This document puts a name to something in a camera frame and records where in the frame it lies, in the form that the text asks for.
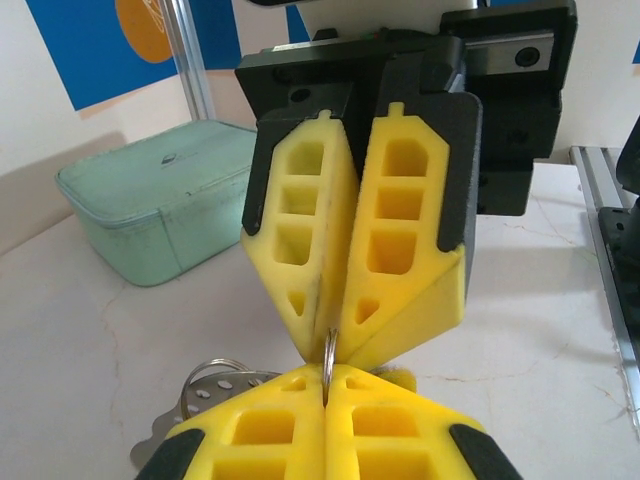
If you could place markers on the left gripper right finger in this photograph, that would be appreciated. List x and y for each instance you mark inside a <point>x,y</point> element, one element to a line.
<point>390,430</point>

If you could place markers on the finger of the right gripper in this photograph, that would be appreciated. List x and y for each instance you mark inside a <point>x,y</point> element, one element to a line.
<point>335,200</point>
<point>430,280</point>

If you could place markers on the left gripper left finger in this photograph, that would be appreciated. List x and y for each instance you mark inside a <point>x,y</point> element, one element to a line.
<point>260,430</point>

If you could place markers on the small silver split keyring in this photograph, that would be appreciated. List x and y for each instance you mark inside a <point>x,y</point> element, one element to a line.
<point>328,360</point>

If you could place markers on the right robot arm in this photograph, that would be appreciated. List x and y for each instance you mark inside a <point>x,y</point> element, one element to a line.
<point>631,160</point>

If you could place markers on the mint green zip case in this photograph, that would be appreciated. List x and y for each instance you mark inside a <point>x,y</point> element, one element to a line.
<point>150,200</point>

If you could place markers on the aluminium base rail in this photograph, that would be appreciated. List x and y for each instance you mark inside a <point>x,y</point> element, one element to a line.
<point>607,260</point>

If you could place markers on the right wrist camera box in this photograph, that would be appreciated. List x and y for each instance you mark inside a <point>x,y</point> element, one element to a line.
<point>375,15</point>

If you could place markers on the aluminium frame post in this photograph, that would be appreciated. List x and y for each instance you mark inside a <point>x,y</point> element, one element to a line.
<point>192,65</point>

